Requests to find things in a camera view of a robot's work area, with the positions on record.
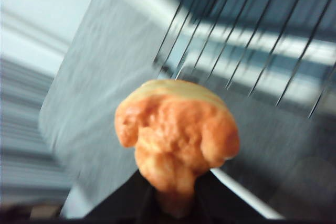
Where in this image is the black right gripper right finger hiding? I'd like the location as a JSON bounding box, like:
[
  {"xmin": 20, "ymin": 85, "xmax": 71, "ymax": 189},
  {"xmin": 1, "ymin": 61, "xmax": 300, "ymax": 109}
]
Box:
[{"xmin": 188, "ymin": 170, "xmax": 286, "ymax": 219}]

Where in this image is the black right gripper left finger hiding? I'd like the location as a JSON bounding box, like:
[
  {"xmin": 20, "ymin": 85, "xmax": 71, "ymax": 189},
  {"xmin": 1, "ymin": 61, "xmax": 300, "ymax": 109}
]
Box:
[{"xmin": 88, "ymin": 170, "xmax": 165, "ymax": 219}]

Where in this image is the orange-brown bread loaf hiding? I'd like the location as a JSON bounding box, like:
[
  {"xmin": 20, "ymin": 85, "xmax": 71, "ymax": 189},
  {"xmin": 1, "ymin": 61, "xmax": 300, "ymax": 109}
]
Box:
[{"xmin": 115, "ymin": 79, "xmax": 241, "ymax": 216}]

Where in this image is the cream Toshiba toaster oven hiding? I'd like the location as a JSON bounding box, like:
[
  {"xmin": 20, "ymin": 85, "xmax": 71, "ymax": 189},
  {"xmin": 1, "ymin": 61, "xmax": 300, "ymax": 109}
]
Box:
[{"xmin": 39, "ymin": 0, "xmax": 336, "ymax": 219}]

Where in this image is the metal wire oven rack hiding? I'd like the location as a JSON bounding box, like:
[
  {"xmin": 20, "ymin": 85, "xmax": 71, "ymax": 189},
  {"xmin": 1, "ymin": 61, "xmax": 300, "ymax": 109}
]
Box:
[{"xmin": 153, "ymin": 0, "xmax": 336, "ymax": 119}]

